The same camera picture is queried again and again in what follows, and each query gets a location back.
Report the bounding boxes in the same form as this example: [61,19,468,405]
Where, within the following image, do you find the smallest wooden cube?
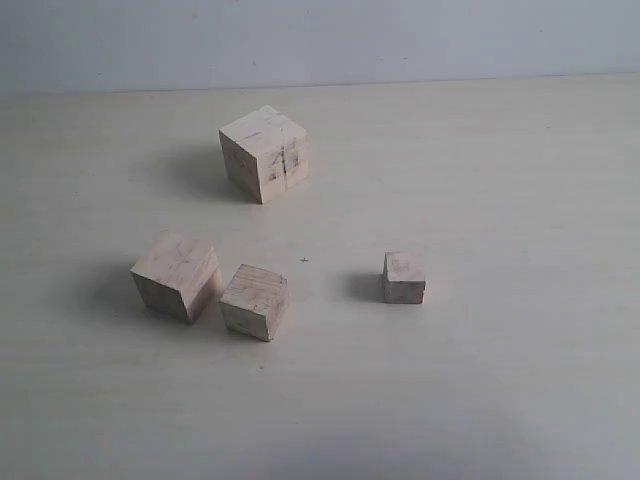
[382,251,427,304]

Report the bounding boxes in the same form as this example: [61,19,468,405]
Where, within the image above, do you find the medium wooden cube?
[219,264,289,342]

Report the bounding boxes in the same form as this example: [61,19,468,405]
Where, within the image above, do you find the second largest wooden cube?
[130,231,224,324]

